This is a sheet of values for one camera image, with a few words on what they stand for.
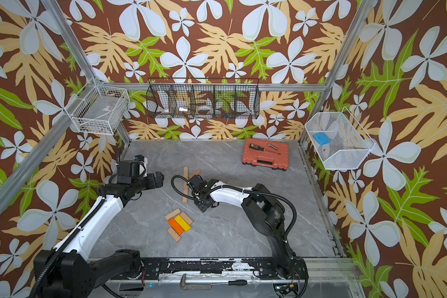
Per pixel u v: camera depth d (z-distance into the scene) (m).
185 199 0.93
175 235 0.82
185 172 1.05
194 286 0.70
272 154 1.06
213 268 0.75
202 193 0.67
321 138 0.86
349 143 0.78
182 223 0.86
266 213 0.50
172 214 0.89
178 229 0.84
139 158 0.73
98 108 0.86
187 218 0.88
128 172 0.62
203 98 0.97
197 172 1.05
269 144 1.11
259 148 1.08
